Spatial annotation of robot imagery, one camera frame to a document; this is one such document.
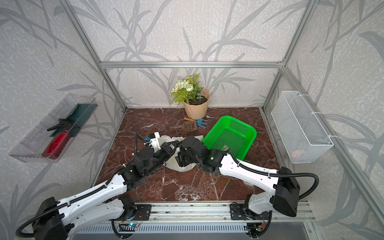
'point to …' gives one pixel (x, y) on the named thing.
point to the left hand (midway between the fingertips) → (180, 143)
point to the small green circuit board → (132, 224)
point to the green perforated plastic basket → (230, 134)
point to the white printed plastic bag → (172, 163)
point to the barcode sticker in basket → (225, 148)
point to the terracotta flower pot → (196, 112)
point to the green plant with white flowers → (186, 90)
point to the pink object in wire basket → (296, 153)
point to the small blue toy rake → (200, 122)
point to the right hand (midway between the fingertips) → (169, 147)
